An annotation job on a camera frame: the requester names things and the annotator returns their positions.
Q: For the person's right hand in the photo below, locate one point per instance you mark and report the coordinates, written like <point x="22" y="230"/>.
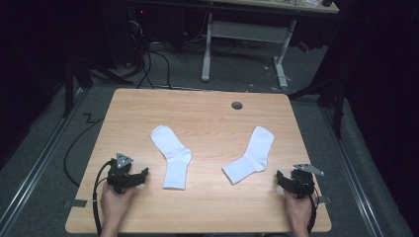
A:
<point x="299" y="210"/>

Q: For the metal floor rail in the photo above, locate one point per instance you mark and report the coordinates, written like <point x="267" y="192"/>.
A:
<point x="36" y="164"/>
<point x="354" y="177"/>

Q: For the desk with white legs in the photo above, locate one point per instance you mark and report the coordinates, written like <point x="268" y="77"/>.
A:
<point x="250" y="31"/>

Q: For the white sock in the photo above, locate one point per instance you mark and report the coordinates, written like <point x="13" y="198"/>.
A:
<point x="253" y="158"/>
<point x="173" y="153"/>

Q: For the white papers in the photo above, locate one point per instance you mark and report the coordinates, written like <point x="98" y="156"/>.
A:
<point x="304" y="3"/>

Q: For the black metal stand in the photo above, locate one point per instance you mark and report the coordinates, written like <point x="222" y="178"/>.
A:
<point x="69" y="85"/>
<point x="337" y="105"/>

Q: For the person's left hand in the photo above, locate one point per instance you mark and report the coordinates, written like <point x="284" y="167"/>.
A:
<point x="113" y="205"/>

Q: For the small red object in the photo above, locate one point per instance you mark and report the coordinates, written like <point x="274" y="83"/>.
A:
<point x="303" y="47"/>

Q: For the grey tape piece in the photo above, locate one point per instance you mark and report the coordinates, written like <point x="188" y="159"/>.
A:
<point x="323" y="199"/>
<point x="76" y="203"/>

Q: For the dark computer mouse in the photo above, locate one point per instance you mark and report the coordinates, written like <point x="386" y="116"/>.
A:
<point x="327" y="2"/>

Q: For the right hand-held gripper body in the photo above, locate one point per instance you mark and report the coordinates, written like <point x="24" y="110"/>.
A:
<point x="303" y="184"/>

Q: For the dark computer tower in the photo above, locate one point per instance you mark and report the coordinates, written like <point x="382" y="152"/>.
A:
<point x="138" y="33"/>

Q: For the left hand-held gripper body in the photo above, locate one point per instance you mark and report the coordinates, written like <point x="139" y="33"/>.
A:
<point x="118" y="174"/>

